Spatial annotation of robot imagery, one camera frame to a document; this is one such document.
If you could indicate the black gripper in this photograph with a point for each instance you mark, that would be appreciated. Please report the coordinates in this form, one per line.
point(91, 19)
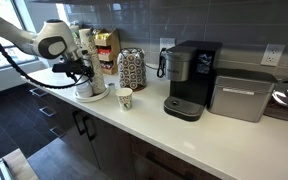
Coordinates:
point(67, 67)

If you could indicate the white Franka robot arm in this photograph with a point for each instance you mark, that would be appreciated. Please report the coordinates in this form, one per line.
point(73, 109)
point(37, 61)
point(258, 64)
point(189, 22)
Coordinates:
point(52, 38)

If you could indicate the white lid stack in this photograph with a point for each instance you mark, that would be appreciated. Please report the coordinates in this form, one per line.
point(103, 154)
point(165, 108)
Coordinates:
point(84, 92)

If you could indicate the shorter paper cup stack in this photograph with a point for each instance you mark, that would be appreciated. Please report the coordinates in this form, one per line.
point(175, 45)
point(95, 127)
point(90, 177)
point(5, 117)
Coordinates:
point(96, 66)

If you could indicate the white round cup tray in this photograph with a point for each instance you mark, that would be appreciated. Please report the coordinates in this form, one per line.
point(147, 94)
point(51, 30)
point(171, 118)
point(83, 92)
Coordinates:
point(100, 96)

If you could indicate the tall paper cup stack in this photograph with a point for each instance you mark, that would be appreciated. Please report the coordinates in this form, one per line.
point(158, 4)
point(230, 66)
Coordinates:
point(74, 29)

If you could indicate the printed paper coffee cup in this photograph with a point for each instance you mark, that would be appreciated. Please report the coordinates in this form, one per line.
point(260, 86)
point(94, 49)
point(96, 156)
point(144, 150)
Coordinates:
point(124, 99)

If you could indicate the wooden bowl of coffee pods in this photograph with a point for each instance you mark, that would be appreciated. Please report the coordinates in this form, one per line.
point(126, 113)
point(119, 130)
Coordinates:
point(131, 68)

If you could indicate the black Keurig coffee machine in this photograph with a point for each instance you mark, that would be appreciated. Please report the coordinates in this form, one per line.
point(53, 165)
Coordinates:
point(190, 86)

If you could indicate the red tea packets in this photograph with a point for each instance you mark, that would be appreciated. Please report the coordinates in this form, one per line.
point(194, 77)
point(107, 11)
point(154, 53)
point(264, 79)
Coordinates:
point(106, 65)
point(104, 50)

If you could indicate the wooden tea organizer rack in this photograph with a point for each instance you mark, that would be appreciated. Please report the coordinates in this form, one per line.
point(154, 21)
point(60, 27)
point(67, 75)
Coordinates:
point(114, 50)

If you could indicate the yellow tea packets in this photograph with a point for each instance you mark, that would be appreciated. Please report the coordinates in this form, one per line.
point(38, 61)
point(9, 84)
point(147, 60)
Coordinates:
point(102, 35)

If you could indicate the dark wooden lower cabinet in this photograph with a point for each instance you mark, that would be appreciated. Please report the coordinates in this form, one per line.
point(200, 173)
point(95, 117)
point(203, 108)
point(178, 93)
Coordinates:
point(117, 150)

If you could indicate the wooden side table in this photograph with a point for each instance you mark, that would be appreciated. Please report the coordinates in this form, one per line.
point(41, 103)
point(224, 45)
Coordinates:
point(20, 165)

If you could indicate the silver metal box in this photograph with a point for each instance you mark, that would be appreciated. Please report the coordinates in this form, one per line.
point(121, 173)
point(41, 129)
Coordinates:
point(240, 96)

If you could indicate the dark round appliance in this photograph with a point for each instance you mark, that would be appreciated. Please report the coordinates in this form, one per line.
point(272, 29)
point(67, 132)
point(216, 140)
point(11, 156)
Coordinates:
point(287, 98)

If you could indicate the white wall outlet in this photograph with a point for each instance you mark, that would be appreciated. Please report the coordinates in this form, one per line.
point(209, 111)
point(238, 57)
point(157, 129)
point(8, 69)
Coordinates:
point(167, 44)
point(272, 54)

